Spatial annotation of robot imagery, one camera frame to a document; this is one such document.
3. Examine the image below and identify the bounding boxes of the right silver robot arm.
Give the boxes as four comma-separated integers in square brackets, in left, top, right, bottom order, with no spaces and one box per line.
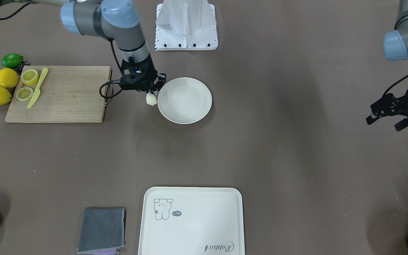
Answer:
[22,0,166,93]

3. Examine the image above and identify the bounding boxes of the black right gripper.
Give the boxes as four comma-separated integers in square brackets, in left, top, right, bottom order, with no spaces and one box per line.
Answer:
[120,56,166,93]

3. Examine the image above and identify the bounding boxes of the lemon half slice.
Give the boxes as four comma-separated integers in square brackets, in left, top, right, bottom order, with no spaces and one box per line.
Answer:
[21,68,40,86]
[14,86,34,101]

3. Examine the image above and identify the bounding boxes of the cream round plate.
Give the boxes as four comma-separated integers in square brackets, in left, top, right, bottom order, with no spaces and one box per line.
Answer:
[157,77,213,124]

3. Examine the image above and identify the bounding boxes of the yellow plastic knife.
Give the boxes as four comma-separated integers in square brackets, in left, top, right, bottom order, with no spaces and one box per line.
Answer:
[27,68,50,108]

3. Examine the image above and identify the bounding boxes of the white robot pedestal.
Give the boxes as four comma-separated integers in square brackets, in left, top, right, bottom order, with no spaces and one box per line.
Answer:
[154,0,219,51]

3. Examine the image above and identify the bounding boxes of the green lime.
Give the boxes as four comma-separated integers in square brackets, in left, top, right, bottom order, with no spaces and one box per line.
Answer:
[1,53,24,69]

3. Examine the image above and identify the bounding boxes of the wooden cutting board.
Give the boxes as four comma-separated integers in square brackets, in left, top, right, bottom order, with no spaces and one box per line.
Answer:
[5,65,112,123]

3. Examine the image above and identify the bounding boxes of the grey folded cloth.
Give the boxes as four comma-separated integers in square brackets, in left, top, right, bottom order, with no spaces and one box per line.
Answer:
[77,207,126,255]

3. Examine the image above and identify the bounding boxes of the cream rectangular tray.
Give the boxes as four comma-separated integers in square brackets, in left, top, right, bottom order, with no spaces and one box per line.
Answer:
[138,187,245,255]

